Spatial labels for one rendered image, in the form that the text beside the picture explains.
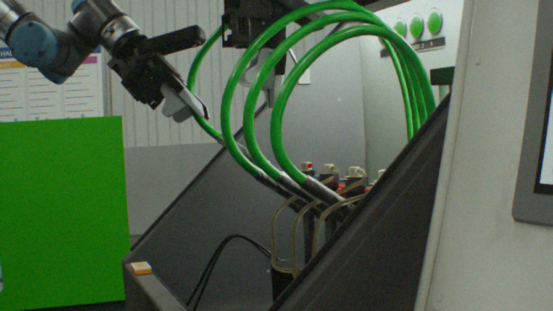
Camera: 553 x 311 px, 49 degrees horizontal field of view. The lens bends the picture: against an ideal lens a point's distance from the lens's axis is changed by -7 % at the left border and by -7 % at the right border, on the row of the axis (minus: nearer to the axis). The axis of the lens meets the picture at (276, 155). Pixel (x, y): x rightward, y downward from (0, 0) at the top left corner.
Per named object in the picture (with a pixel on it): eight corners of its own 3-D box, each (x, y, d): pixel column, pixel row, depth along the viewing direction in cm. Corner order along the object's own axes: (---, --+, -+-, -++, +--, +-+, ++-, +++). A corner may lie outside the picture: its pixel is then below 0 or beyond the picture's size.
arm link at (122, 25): (138, 24, 121) (119, 8, 113) (152, 38, 120) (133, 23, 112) (112, 52, 121) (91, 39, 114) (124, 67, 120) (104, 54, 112)
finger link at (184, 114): (194, 140, 114) (162, 105, 116) (218, 116, 114) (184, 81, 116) (189, 139, 111) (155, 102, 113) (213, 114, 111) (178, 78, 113)
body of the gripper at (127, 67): (157, 113, 117) (120, 71, 120) (189, 79, 116) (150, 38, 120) (138, 103, 110) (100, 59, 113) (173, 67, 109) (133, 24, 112)
